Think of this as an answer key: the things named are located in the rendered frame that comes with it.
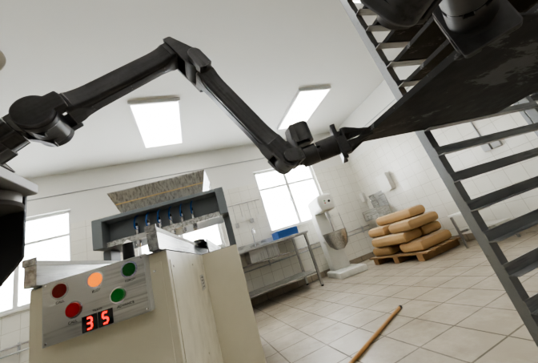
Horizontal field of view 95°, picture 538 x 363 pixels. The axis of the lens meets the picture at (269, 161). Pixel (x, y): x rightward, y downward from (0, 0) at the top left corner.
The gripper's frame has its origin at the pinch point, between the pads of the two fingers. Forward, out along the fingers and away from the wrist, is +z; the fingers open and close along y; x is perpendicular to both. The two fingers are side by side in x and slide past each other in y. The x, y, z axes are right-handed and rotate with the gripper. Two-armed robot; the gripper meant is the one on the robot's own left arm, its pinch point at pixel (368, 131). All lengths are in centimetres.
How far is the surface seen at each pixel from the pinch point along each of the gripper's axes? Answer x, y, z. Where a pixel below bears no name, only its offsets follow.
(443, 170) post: 18.6, -14.8, 19.4
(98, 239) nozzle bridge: 40, 12, -136
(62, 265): -10, -7, -94
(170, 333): -6, -32, -66
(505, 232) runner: 21.1, -36.8, 26.4
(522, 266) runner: 20, -46, 25
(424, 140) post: 18.9, -4.0, 19.2
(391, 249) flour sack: 388, -78, 48
